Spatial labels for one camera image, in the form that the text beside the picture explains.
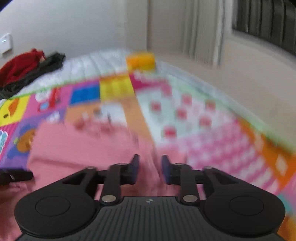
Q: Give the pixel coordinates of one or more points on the pink ribbed garment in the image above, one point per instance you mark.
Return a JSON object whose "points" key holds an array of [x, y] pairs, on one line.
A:
{"points": [[81, 148]]}

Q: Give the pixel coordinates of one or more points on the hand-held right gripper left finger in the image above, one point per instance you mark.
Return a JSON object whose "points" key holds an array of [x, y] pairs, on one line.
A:
{"points": [[134, 169]]}

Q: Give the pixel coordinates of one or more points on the dark grey garment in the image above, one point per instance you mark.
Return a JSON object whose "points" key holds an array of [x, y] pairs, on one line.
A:
{"points": [[50, 61]]}

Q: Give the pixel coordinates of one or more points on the white wall device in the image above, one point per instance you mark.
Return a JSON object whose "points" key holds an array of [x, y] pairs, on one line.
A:
{"points": [[5, 44]]}

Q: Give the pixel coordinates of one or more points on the white lace curtain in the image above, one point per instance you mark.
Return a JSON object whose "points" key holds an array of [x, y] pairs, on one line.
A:
{"points": [[219, 32]]}

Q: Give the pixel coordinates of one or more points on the yellow plastic container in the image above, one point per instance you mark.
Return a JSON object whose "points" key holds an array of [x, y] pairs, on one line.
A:
{"points": [[141, 60]]}

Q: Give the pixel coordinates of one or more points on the colourful printed play mat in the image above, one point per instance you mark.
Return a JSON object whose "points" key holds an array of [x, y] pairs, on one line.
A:
{"points": [[208, 143]]}

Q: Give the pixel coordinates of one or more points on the beige curtain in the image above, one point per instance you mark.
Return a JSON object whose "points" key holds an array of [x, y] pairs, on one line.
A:
{"points": [[185, 27]]}

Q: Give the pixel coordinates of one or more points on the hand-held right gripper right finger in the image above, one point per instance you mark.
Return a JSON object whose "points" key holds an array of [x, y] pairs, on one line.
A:
{"points": [[165, 171]]}

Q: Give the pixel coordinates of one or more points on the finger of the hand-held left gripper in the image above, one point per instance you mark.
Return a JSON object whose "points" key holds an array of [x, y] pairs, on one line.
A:
{"points": [[16, 176]]}

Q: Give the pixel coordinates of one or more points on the red fleece garment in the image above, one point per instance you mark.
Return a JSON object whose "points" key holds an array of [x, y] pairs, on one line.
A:
{"points": [[18, 67]]}

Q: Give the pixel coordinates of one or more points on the dark window railing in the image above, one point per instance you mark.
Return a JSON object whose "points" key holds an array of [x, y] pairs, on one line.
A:
{"points": [[266, 18]]}

